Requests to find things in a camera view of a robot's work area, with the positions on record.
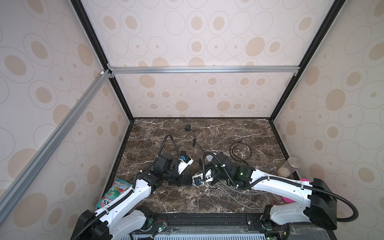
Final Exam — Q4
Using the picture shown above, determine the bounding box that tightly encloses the black ethernet cable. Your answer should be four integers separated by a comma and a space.
229, 140, 253, 166

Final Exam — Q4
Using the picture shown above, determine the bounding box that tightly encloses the black corner frame post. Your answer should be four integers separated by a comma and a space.
270, 0, 347, 123
70, 0, 135, 122

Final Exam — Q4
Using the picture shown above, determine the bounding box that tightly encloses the aluminium crossbar left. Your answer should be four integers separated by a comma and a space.
1, 70, 111, 225

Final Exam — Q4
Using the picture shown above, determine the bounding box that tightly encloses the green snack packet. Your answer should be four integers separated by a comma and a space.
96, 179, 132, 209

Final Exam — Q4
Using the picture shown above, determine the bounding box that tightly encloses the black network switch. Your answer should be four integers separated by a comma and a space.
168, 175, 196, 187

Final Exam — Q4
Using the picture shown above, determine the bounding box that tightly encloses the aluminium crossbar back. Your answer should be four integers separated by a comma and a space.
110, 66, 300, 75

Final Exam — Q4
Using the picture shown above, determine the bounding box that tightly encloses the aluminium crossbar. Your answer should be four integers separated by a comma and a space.
110, 66, 300, 75
1, 70, 111, 225

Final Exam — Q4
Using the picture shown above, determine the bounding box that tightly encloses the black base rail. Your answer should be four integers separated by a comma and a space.
79, 212, 337, 240

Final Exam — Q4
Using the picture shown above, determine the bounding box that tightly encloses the black corner frame post left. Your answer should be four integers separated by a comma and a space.
70, 0, 135, 122

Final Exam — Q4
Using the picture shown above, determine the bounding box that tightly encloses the pink silicone funnel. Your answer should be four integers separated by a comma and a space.
274, 179, 312, 207

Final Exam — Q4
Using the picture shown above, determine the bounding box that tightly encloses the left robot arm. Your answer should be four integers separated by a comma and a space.
71, 148, 193, 240

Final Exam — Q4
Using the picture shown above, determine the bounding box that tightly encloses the black corner frame post right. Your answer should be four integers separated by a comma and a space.
270, 0, 347, 123

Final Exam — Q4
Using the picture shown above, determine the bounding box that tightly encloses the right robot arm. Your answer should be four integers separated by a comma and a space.
193, 152, 359, 230

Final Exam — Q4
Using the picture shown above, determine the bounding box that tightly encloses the far adapter black cable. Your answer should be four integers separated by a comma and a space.
190, 131, 208, 154

